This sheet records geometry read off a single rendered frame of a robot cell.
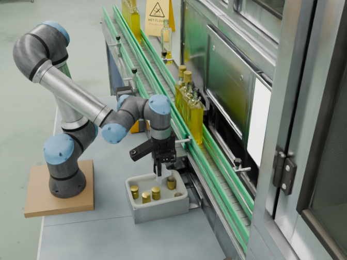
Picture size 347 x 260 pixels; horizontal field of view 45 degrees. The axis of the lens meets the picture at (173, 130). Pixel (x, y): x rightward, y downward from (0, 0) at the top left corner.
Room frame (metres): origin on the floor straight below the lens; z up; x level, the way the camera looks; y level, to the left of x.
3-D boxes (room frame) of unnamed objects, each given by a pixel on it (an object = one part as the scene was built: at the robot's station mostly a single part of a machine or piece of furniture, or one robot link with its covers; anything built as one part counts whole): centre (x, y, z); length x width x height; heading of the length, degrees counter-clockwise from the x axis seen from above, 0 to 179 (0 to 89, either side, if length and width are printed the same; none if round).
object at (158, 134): (1.24, 0.05, 1.10); 0.08 x 0.08 x 0.05
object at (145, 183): (1.22, 0.07, 0.80); 0.22 x 0.17 x 0.09; 107
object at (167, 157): (1.24, 0.04, 1.02); 0.09 x 0.08 x 0.12; 106
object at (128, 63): (2.23, 0.27, 0.93); 1.75 x 0.01 x 0.08; 17
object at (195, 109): (1.47, -0.09, 0.99); 0.06 x 0.06 x 0.21; 17
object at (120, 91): (2.02, 0.28, 0.79); 0.08 x 0.08 x 0.08; 17
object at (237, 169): (1.19, -0.26, 0.94); 0.07 x 0.04 x 0.13; 107
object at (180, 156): (1.37, -0.01, 0.85); 0.09 x 0.04 x 0.07; 107
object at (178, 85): (1.64, -0.04, 0.99); 0.06 x 0.06 x 0.21; 17
